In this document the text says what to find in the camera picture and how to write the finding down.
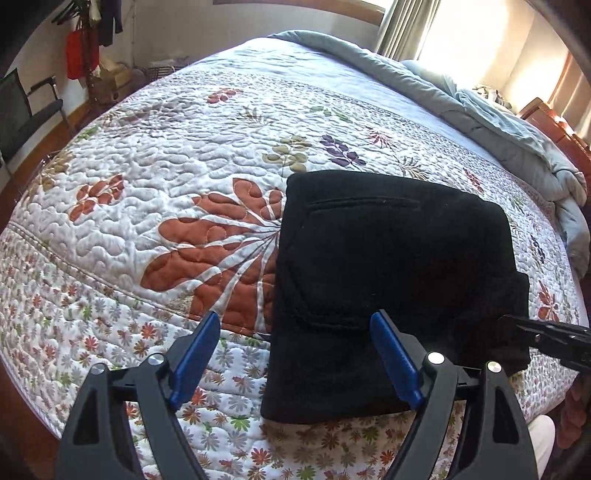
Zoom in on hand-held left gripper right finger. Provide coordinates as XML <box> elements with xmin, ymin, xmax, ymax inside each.
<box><xmin>369</xmin><ymin>310</ymin><xmax>540</xmax><ymax>480</ymax></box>

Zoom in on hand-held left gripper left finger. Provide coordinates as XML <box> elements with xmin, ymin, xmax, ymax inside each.
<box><xmin>54</xmin><ymin>310</ymin><xmax>221</xmax><ymax>480</ymax></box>

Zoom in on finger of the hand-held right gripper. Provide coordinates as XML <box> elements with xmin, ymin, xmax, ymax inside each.
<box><xmin>500</xmin><ymin>315</ymin><xmax>591</xmax><ymax>342</ymax></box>
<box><xmin>531</xmin><ymin>336</ymin><xmax>591</xmax><ymax>372</ymax></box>

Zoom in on black pants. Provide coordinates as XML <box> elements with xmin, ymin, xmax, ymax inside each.
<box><xmin>260</xmin><ymin>169</ymin><xmax>532</xmax><ymax>424</ymax></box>

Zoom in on person's right hand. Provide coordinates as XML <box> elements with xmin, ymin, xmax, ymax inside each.
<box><xmin>556</xmin><ymin>381</ymin><xmax>589</xmax><ymax>450</ymax></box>

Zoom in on person's white clothing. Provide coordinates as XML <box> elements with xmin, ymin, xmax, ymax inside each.
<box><xmin>526</xmin><ymin>414</ymin><xmax>557</xmax><ymax>480</ymax></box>

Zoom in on floral quilted bedspread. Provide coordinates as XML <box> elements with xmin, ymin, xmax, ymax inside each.
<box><xmin>0</xmin><ymin>37</ymin><xmax>589</xmax><ymax>480</ymax></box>

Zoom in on wooden headboard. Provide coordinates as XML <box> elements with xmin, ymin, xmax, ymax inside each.
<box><xmin>517</xmin><ymin>46</ymin><xmax>591</xmax><ymax>204</ymax></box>

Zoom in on light blue comforter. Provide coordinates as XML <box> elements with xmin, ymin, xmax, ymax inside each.
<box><xmin>270</xmin><ymin>30</ymin><xmax>588</xmax><ymax>268</ymax></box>

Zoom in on wooden coat rack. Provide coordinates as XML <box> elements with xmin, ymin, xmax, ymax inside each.
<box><xmin>51</xmin><ymin>0</ymin><xmax>105</xmax><ymax>107</ymax></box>

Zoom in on cardboard box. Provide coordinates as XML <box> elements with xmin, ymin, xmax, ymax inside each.
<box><xmin>99</xmin><ymin>58</ymin><xmax>134</xmax><ymax>100</ymax></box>

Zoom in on black chair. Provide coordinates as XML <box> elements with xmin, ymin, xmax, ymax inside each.
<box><xmin>0</xmin><ymin>68</ymin><xmax>75</xmax><ymax>195</ymax></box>

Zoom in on red bag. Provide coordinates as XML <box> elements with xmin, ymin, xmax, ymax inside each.
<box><xmin>65</xmin><ymin>28</ymin><xmax>100</xmax><ymax>79</ymax></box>

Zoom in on grey curtain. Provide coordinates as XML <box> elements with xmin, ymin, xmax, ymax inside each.
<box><xmin>374</xmin><ymin>0</ymin><xmax>441</xmax><ymax>61</ymax></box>

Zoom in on dark hanging garment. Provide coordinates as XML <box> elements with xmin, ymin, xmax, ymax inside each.
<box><xmin>99</xmin><ymin>0</ymin><xmax>124</xmax><ymax>47</ymax></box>

